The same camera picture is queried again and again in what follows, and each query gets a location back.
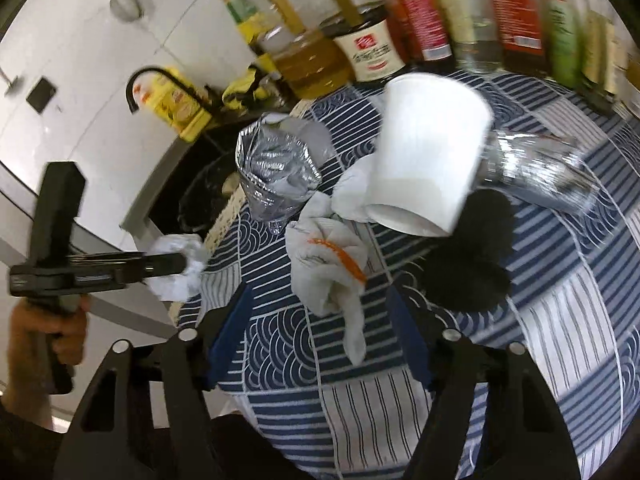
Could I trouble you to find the yellow rubber gloves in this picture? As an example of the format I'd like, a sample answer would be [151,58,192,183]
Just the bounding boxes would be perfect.
[221,66,273,111]

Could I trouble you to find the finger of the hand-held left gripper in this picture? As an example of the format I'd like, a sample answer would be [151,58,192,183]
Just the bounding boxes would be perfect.
[122,253,189,277]

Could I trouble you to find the dark bottle with red label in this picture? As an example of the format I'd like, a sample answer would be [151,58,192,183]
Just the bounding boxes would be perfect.
[485,0,548,73]

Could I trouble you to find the dark wall socket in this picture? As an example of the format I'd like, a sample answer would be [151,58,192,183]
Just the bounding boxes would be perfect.
[26,76,59,114]

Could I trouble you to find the orange stained white tissue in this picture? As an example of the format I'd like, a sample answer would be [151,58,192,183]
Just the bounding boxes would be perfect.
[285,192,372,367]

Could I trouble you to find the black faucet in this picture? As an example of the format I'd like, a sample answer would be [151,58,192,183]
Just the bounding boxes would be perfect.
[126,66,216,116]

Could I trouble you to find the plain white tissue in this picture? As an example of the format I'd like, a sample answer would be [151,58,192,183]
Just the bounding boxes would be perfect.
[332,154,386,222]

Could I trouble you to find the green label yellow cap bottle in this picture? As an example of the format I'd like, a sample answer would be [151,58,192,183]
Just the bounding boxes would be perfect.
[216,0,283,56]

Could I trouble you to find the red label sauce bottle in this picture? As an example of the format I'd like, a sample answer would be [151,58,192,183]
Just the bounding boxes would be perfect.
[380,0,456,73]

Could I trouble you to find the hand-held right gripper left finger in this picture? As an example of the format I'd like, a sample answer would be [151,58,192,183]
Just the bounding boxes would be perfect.
[52,282,253,480]

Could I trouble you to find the blue white patterned tablecloth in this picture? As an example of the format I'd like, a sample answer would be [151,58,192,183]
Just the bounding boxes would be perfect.
[170,72,640,480]

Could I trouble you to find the dark jar with white label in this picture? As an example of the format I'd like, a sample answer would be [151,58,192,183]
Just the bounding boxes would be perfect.
[312,0,407,82]

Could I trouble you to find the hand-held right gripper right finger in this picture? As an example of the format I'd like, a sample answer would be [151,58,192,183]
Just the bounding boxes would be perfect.
[385,285,583,480]

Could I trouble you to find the white paper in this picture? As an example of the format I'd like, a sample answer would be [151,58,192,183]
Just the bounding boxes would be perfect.
[145,232,211,304]

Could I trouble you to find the yellow dish soap bottle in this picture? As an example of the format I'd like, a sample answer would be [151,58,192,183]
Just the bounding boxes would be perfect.
[135,66,213,143]

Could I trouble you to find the black bin bag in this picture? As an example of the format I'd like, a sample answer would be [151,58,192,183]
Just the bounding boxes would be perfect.
[177,152,246,233]

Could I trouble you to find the silver foil packet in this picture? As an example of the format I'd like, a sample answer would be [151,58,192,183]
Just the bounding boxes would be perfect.
[235,114,337,236]
[477,130,601,217]

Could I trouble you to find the yellow oil glass bottle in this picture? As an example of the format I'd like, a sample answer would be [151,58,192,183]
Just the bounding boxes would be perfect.
[260,0,356,101]

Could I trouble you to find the person's left hand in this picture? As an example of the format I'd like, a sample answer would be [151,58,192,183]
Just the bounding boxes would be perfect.
[9,294,93,367]

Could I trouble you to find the white paper cup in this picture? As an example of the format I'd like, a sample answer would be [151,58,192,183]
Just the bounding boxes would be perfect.
[364,73,494,237]

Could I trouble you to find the clear bottle with cream label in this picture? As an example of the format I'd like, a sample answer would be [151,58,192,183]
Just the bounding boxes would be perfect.
[430,0,503,73]

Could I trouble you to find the hanging metal strainer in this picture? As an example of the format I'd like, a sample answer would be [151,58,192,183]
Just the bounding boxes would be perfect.
[109,0,144,23]

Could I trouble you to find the person's left forearm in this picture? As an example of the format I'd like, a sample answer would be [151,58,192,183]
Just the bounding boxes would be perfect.
[0,332,66,480]

